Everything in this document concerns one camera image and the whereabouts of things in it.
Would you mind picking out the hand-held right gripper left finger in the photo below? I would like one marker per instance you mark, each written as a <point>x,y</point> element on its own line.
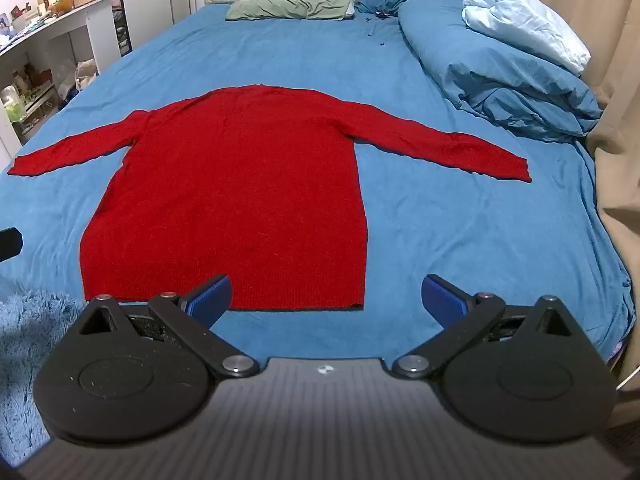
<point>212,300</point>

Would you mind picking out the white desk with shelves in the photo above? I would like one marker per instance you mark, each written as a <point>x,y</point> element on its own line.
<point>65,25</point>

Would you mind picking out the white cabinet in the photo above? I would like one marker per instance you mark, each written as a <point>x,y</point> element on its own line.
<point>152,5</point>

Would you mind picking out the white plastic bag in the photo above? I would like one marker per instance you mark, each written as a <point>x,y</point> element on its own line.
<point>85,76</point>

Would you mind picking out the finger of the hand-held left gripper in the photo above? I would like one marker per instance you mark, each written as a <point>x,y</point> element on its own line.
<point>9,244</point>

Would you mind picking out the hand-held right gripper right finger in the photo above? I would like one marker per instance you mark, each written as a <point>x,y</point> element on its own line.
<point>440,300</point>

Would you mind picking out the beige curtain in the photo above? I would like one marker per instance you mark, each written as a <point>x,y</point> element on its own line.
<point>617,110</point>

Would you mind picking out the blue duvet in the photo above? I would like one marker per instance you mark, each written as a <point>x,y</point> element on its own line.
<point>490,75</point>

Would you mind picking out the green pillow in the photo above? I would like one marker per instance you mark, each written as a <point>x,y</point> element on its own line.
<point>290,6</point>

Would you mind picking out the red knit sweater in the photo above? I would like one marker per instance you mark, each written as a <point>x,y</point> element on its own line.
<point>240,195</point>

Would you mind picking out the light blue pillow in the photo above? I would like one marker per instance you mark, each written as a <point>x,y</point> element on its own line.
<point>525,22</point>

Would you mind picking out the fluffy blue rug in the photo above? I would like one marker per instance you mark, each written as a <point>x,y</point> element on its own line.
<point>30,340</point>

